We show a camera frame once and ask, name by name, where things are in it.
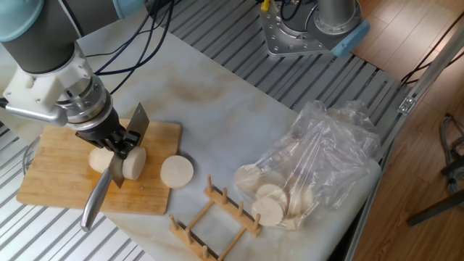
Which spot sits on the silver corner bracket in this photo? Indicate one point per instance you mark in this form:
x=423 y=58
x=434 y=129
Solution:
x=406 y=105

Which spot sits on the aluminium frame beam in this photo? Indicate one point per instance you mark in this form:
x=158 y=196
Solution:
x=435 y=70

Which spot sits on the clear plastic bag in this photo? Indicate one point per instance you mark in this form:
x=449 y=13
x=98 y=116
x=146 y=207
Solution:
x=326 y=152

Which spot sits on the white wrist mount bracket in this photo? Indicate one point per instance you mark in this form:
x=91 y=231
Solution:
x=36 y=94

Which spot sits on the large white radish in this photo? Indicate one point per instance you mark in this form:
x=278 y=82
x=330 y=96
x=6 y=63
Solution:
x=134 y=165

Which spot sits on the bamboo cutting board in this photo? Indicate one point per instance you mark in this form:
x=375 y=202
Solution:
x=54 y=181

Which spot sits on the black metal stand leg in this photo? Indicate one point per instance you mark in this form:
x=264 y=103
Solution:
x=435 y=208

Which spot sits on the wooden peg rack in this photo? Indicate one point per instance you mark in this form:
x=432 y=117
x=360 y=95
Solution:
x=232 y=209

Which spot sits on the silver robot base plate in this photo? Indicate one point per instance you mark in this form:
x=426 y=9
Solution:
x=279 y=36

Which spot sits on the white radish slice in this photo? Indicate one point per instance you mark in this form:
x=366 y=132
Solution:
x=291 y=223
x=272 y=192
x=301 y=201
x=177 y=172
x=267 y=212
x=248 y=179

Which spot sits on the steel cleaver knife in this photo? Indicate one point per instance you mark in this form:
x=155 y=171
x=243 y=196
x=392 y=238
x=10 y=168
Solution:
x=94 y=203

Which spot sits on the small yellow object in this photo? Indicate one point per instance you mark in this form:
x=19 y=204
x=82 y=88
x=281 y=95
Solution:
x=265 y=4

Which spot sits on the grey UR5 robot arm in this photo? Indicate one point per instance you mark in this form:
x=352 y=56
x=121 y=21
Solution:
x=40 y=47

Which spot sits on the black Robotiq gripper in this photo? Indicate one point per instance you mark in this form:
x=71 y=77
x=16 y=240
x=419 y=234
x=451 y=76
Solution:
x=101 y=132

